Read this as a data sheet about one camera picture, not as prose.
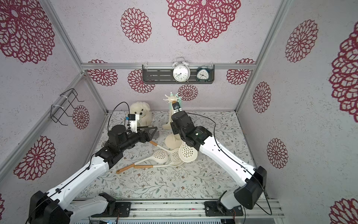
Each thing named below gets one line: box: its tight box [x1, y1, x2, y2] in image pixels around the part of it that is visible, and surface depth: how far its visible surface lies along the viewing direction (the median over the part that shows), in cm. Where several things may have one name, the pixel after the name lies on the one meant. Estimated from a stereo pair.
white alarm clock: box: [172, 56, 191, 83], surface depth 89 cm
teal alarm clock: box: [196, 65, 211, 84], surface depth 92 cm
